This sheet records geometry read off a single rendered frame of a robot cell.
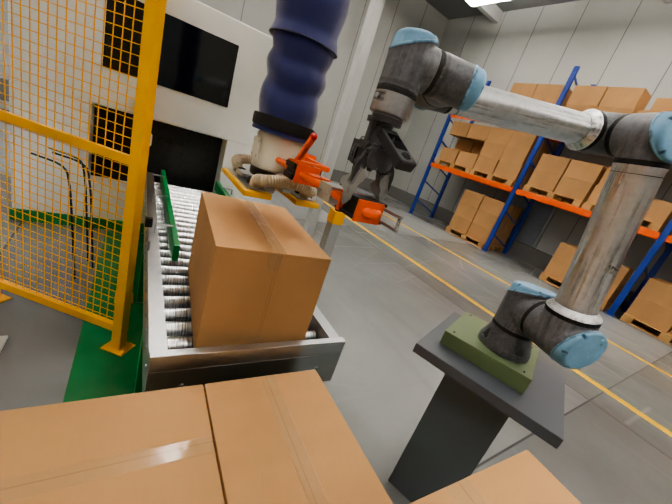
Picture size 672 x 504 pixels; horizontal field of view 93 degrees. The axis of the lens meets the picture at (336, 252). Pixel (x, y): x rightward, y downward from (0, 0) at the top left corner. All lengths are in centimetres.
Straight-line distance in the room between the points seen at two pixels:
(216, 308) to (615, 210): 119
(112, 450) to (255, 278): 55
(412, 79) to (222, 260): 71
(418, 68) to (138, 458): 105
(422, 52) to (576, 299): 82
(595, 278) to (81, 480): 135
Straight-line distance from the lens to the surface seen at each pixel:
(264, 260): 106
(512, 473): 69
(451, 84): 78
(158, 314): 130
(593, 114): 121
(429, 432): 157
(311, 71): 120
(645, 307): 772
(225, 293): 109
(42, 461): 101
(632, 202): 114
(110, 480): 96
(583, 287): 117
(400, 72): 74
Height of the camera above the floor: 134
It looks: 19 degrees down
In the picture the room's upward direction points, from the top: 19 degrees clockwise
